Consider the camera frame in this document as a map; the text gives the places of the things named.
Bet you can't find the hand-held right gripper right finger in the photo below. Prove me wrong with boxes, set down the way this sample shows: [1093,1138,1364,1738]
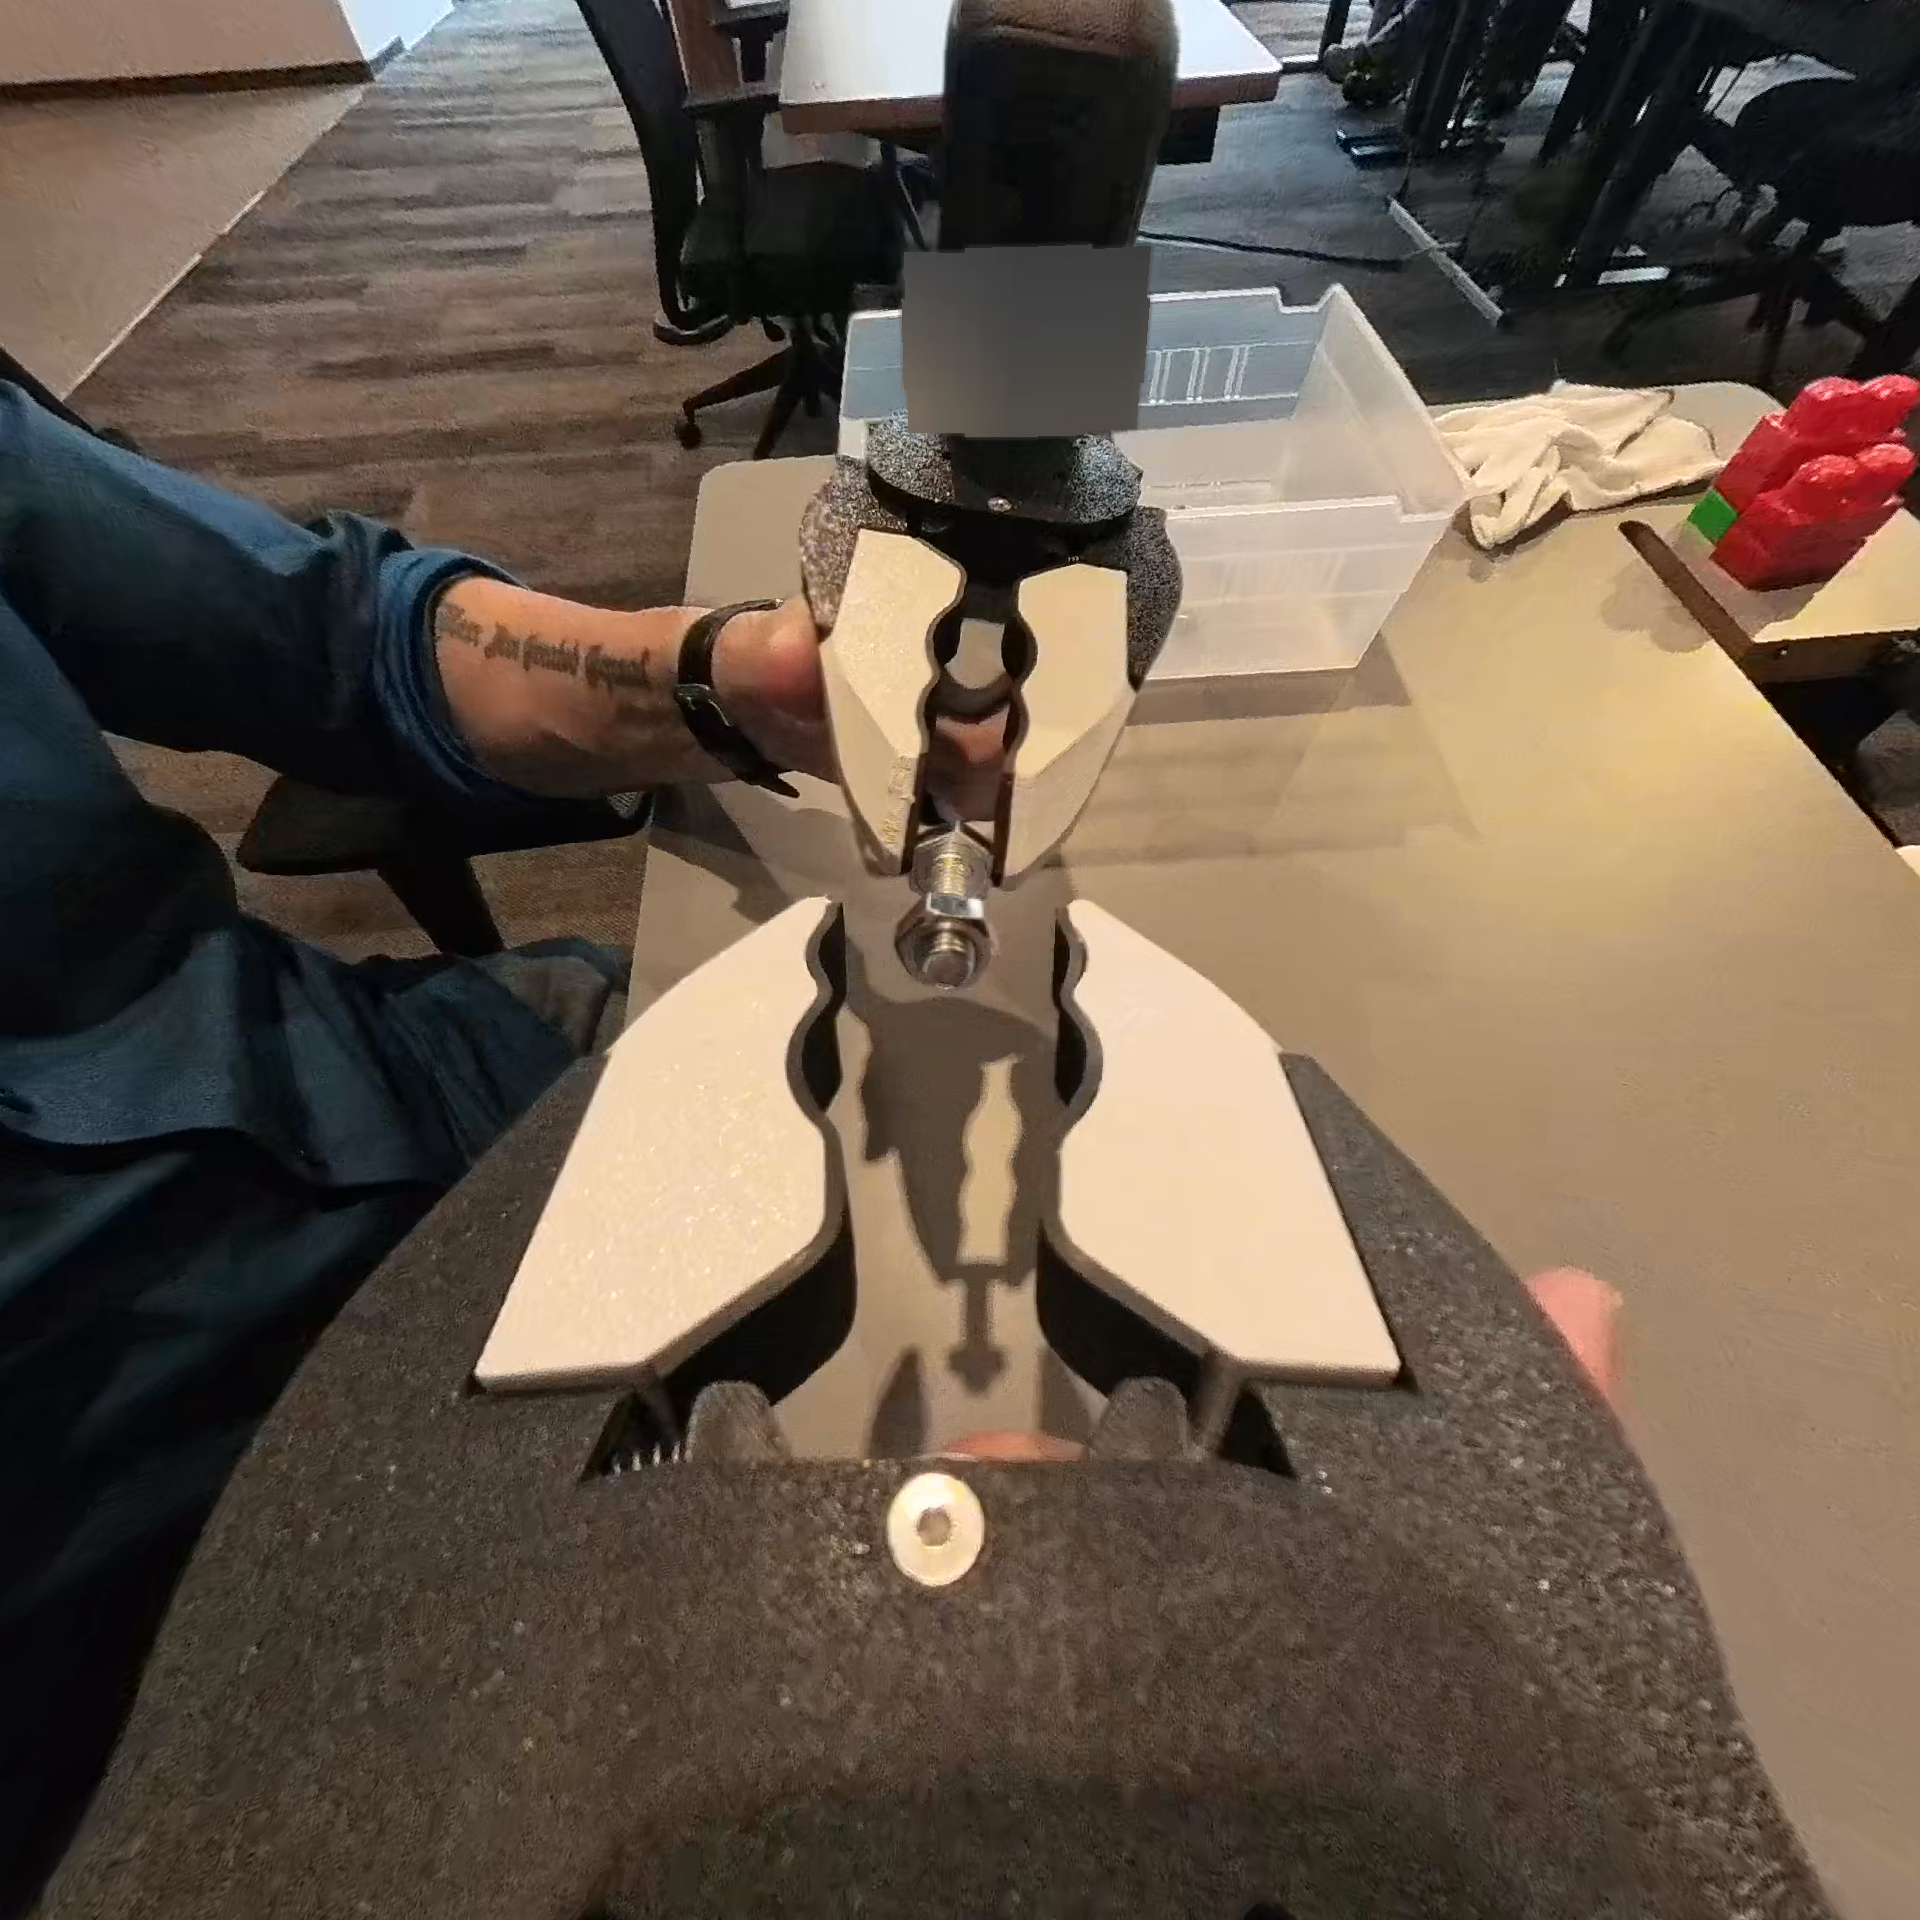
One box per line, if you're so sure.
[1034,898,1402,1389]

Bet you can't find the clear divided plastic bin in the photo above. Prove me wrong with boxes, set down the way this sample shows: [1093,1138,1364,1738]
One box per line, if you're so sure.
[837,284,1472,684]

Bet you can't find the person's black office chair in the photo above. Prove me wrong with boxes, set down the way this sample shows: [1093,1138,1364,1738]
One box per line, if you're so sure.
[238,771,653,963]

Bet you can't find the brown thin board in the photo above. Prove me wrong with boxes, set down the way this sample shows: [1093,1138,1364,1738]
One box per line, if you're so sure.
[1621,502,1920,684]

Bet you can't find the person's left forearm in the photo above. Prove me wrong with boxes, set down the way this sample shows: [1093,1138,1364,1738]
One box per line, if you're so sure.
[427,584,700,796]

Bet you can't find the white top desk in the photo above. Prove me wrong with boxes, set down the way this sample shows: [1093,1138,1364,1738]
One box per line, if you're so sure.
[780,0,1284,158]

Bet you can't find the person's grey jeans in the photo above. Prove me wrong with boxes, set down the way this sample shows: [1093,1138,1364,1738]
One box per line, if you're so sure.
[451,936,635,1083]

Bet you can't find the person's right hand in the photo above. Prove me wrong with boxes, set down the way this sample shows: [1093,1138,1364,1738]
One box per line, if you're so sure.
[1522,1267,1631,1419]

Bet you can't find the black wrist watch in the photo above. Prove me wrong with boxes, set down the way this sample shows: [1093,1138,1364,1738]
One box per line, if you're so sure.
[673,601,804,796]

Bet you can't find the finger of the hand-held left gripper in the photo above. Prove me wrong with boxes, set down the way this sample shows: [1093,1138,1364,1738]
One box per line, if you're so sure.
[822,524,964,878]
[980,573,1134,889]

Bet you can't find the steel hex nut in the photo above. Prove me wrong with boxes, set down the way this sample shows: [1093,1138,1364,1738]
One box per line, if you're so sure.
[892,899,996,991]

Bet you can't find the person's blue shirt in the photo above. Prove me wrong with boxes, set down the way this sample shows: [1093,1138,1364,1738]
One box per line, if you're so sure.
[0,382,633,1877]

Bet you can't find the red toy block stack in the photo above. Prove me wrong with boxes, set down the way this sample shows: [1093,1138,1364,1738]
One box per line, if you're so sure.
[1710,375,1920,589]

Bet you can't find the white cloth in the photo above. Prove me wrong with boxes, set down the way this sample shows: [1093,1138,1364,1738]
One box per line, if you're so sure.
[1431,382,1727,553]

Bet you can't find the person's left hand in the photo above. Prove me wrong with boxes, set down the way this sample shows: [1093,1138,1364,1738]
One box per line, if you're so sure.
[715,596,1024,831]

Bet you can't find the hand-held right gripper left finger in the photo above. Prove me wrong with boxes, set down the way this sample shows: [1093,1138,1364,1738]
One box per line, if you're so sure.
[472,898,859,1397]

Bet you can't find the steel hex bolt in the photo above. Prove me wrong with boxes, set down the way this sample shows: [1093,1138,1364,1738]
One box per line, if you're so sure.
[908,832,983,991]

